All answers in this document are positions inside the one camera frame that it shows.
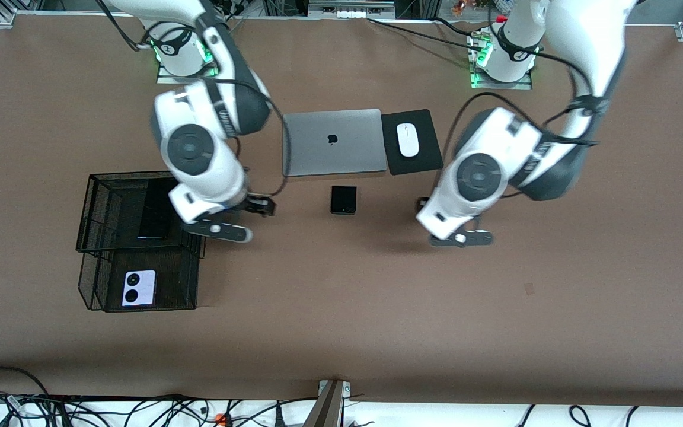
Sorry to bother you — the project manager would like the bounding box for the long black slab phone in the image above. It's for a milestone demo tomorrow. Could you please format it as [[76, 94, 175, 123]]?
[[138, 178, 172, 240]]

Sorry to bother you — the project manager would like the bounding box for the white flip phone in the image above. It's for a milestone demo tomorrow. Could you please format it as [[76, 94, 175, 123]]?
[[122, 270, 157, 307]]

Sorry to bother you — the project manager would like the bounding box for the black mouse pad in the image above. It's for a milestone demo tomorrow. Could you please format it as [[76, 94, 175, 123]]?
[[381, 109, 444, 176]]

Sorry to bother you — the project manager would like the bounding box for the white computer mouse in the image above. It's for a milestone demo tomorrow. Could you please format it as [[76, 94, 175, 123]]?
[[397, 123, 420, 158]]

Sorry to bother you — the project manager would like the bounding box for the silver laptop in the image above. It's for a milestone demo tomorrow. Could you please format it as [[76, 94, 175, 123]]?
[[282, 109, 388, 177]]

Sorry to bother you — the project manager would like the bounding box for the grey power strip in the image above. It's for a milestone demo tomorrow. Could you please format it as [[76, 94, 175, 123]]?
[[309, 0, 396, 19]]

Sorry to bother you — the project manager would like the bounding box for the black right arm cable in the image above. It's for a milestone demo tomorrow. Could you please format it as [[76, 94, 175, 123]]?
[[95, 0, 290, 197]]

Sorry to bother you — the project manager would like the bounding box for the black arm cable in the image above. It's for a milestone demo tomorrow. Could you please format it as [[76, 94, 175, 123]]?
[[95, 0, 290, 197], [448, 47, 595, 155]]

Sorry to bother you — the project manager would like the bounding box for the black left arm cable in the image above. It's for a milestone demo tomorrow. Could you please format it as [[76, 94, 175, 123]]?
[[448, 47, 595, 155]]

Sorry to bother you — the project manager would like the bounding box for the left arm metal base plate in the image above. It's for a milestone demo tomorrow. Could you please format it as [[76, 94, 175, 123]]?
[[470, 33, 534, 90]]

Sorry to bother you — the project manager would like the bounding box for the black wire mesh basket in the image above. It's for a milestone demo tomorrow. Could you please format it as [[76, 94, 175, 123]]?
[[76, 171, 206, 312]]

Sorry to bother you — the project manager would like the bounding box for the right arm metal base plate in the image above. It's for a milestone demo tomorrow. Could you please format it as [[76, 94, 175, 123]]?
[[157, 24, 220, 85]]

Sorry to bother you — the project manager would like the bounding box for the black cable on table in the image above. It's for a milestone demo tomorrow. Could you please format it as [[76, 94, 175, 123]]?
[[367, 17, 480, 53]]

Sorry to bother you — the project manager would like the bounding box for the aluminium camera post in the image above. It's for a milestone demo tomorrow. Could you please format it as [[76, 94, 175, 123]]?
[[303, 380, 352, 427]]

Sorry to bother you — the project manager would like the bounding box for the thick black looped floor cable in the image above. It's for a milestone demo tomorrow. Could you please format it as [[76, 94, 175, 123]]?
[[0, 365, 53, 427]]

